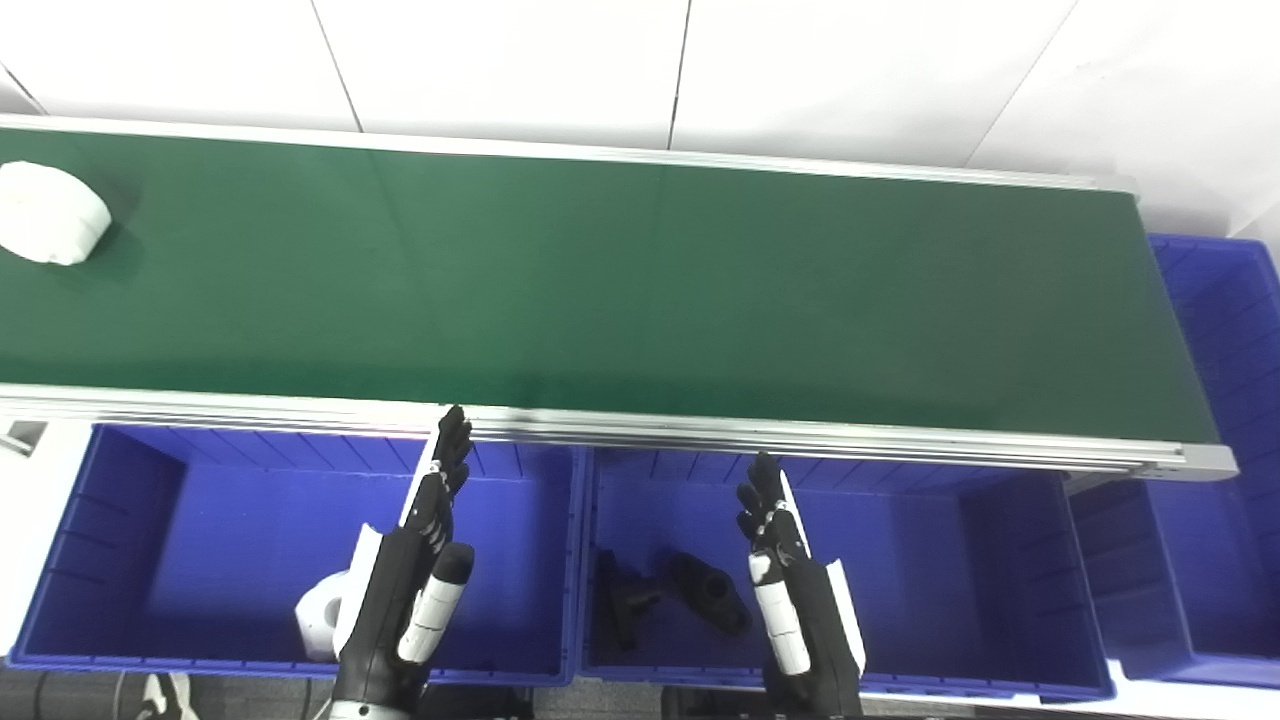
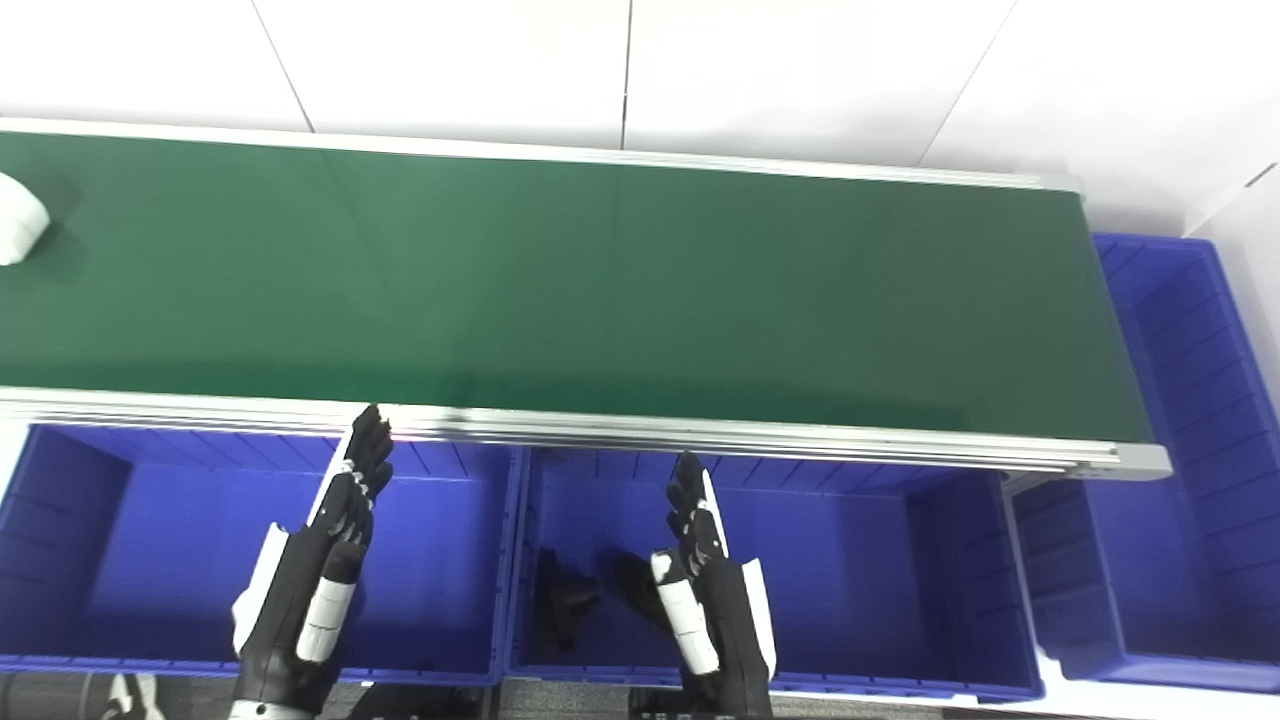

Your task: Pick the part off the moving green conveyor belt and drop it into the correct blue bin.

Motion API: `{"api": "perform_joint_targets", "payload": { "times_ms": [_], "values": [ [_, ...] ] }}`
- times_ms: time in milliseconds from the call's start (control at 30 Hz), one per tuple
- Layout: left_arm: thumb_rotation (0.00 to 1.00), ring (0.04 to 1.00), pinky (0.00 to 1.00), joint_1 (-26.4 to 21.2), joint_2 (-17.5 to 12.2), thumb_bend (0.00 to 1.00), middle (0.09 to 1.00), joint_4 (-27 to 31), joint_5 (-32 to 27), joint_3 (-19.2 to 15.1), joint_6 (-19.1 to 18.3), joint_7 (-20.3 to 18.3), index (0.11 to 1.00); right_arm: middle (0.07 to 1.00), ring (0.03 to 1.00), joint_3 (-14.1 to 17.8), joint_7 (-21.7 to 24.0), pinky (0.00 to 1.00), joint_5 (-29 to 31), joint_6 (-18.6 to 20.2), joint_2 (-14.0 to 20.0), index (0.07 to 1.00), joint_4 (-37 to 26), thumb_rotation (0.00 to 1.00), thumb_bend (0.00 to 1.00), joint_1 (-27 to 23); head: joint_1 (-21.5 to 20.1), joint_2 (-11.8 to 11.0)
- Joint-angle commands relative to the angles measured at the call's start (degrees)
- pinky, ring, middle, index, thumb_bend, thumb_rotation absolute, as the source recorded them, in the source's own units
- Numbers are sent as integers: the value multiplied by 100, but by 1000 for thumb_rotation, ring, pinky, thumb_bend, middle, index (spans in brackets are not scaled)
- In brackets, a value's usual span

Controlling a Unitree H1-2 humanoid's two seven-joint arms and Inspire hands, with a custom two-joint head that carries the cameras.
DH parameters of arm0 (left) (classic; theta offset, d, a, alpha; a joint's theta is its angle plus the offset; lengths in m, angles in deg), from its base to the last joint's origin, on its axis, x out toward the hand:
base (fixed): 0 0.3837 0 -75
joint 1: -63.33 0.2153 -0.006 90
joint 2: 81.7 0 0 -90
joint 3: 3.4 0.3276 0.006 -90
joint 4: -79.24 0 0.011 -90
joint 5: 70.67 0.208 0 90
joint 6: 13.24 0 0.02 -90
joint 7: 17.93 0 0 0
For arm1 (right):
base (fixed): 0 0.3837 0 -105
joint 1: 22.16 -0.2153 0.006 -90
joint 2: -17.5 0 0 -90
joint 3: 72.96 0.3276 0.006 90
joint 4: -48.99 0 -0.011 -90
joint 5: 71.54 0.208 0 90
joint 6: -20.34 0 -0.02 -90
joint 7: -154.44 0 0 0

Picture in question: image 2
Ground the blue plastic bin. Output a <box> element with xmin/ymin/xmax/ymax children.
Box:
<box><xmin>505</xmin><ymin>445</ymin><xmax>1047</xmax><ymax>703</ymax></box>
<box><xmin>1010</xmin><ymin>234</ymin><xmax>1280</xmax><ymax>693</ymax></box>
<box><xmin>0</xmin><ymin>424</ymin><xmax>523</xmax><ymax>687</ymax></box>

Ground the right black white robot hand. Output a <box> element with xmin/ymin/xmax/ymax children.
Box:
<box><xmin>650</xmin><ymin>452</ymin><xmax>778</xmax><ymax>706</ymax></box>

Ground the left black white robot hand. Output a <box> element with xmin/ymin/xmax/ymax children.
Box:
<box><xmin>230</xmin><ymin>403</ymin><xmax>396</xmax><ymax>706</ymax></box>

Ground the black plastic part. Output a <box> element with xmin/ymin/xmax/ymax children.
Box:
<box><xmin>535</xmin><ymin>548</ymin><xmax>603</xmax><ymax>651</ymax></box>

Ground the white hexagonal plastic part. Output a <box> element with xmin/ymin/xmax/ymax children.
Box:
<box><xmin>0</xmin><ymin>172</ymin><xmax>51</xmax><ymax>267</ymax></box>

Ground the green conveyor belt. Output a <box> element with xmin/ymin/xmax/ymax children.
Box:
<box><xmin>0</xmin><ymin>118</ymin><xmax>1173</xmax><ymax>482</ymax></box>
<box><xmin>0</xmin><ymin>132</ymin><xmax>1153</xmax><ymax>447</ymax></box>

